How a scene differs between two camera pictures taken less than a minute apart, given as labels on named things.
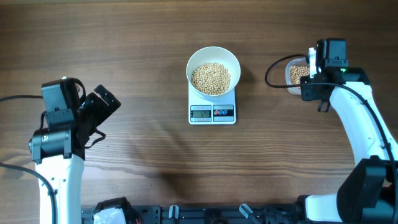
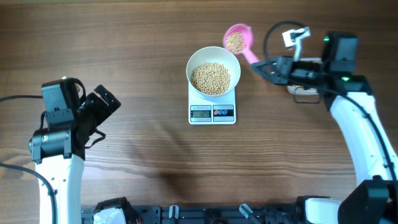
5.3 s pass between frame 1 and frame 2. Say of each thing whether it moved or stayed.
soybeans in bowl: stayed
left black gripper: stayed
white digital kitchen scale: stayed
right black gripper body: moved
